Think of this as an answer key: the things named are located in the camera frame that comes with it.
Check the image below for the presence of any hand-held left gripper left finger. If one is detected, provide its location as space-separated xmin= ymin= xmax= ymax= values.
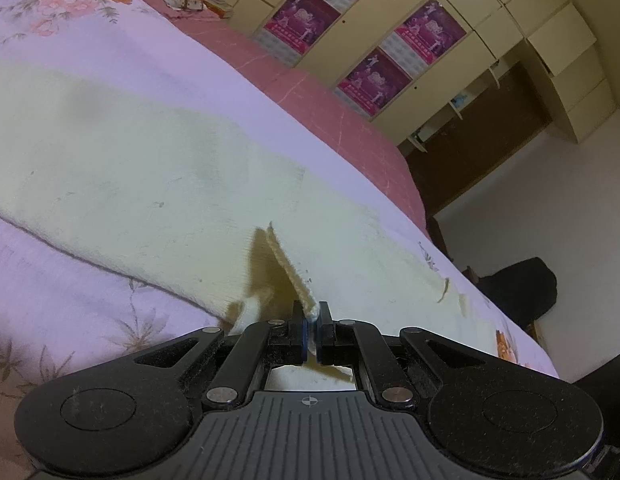
xmin=133 ymin=300 xmax=309 ymax=409

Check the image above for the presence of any pink checked bedsheet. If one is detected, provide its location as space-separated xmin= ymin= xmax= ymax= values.
xmin=122 ymin=0 xmax=428 ymax=238

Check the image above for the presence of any cream knit garment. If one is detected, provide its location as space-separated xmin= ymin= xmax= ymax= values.
xmin=0 ymin=57 xmax=496 ymax=391

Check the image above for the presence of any lilac floral blanket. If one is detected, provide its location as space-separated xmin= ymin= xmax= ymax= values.
xmin=0 ymin=0 xmax=561 ymax=480

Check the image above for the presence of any purple wall poster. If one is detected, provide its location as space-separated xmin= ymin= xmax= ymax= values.
xmin=262 ymin=0 xmax=341 ymax=56
xmin=336 ymin=47 xmax=413 ymax=117
xmin=394 ymin=0 xmax=468 ymax=66

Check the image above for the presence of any cream open shelf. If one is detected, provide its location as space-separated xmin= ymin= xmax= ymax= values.
xmin=409 ymin=60 xmax=507 ymax=156

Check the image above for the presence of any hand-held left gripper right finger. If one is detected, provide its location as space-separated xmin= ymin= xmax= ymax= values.
xmin=314 ymin=301 xmax=487 ymax=409

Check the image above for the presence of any dark brown wooden door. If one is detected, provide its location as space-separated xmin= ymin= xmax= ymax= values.
xmin=405 ymin=60 xmax=553 ymax=217

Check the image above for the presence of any cream wardrobe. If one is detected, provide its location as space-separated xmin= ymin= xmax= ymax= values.
xmin=210 ymin=0 xmax=618 ymax=146

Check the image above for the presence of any black chair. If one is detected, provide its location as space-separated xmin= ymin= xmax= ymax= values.
xmin=482 ymin=257 xmax=559 ymax=323

